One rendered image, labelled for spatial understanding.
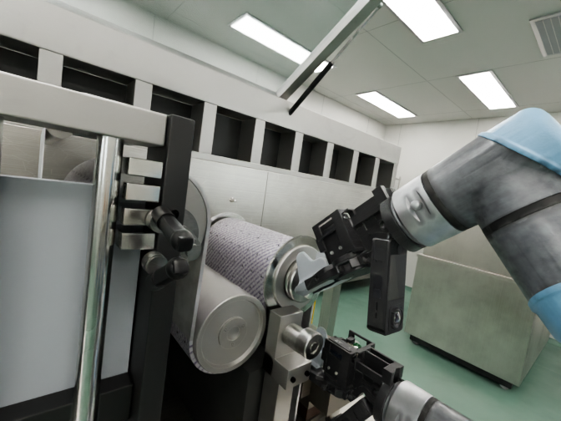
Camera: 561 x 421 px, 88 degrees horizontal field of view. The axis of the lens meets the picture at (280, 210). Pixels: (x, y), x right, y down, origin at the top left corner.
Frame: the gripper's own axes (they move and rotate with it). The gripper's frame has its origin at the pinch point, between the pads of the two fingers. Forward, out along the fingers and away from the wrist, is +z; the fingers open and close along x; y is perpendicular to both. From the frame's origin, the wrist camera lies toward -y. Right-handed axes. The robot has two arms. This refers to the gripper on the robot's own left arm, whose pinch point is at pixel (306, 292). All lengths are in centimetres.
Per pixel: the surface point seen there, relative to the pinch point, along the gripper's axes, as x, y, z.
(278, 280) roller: 3.4, 3.1, 1.8
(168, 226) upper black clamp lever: 27.7, 1.8, -17.8
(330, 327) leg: -81, -4, 71
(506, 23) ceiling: -218, 148, -67
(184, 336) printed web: 16.6, -0.9, 9.5
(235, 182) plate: -6.8, 35.5, 18.5
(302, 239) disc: -1.3, 8.5, -2.0
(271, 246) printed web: 2.4, 9.1, 2.0
